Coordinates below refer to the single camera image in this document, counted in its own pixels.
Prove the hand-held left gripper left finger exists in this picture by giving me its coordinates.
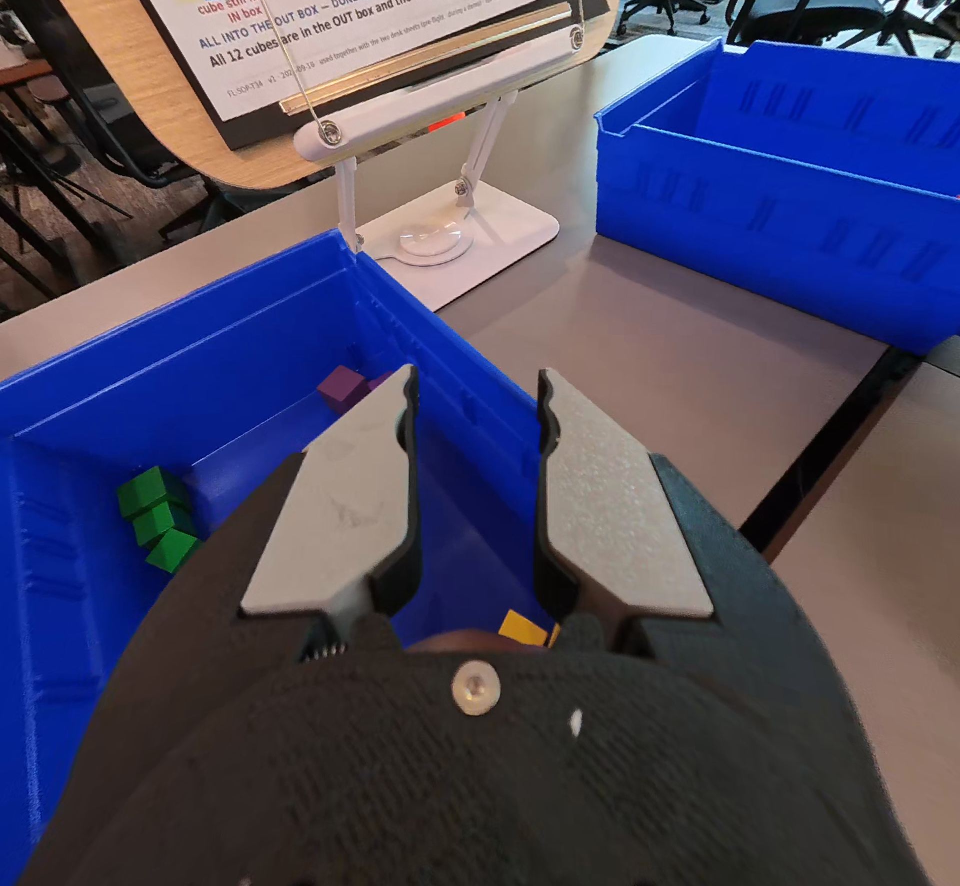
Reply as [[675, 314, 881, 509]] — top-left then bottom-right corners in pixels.
[[238, 363, 424, 621]]

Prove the green wooden cube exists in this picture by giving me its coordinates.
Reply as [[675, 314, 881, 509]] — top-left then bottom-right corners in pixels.
[[116, 466, 192, 520], [144, 528, 204, 574], [131, 504, 198, 548]]

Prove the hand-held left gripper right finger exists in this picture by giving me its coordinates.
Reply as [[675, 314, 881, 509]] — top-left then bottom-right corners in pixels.
[[532, 366, 715, 625]]

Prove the blue plastic bin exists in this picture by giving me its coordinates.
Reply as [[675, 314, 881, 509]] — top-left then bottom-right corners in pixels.
[[0, 228, 560, 880], [594, 37, 960, 356]]

